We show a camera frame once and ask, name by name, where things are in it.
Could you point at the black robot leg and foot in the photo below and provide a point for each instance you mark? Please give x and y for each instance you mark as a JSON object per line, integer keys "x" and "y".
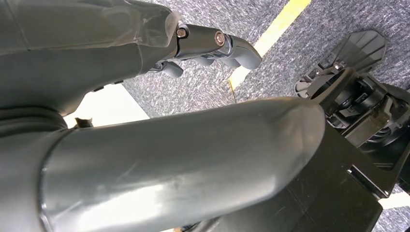
{"x": 406, "y": 179}
{"x": 336, "y": 192}

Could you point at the white floor tape line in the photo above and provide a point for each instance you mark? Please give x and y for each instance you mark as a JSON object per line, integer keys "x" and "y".
{"x": 397, "y": 201}

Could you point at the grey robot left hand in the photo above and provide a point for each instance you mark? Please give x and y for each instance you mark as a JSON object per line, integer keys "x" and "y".
{"x": 179, "y": 166}

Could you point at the yellow floor tape line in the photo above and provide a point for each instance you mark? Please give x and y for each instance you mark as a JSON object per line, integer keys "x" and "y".
{"x": 275, "y": 28}

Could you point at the ribbed grey left arm sleeve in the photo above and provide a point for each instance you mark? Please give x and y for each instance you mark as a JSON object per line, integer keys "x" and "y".
{"x": 29, "y": 121}

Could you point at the white flat panel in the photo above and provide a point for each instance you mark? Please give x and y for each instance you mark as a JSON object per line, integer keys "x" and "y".
{"x": 109, "y": 109}

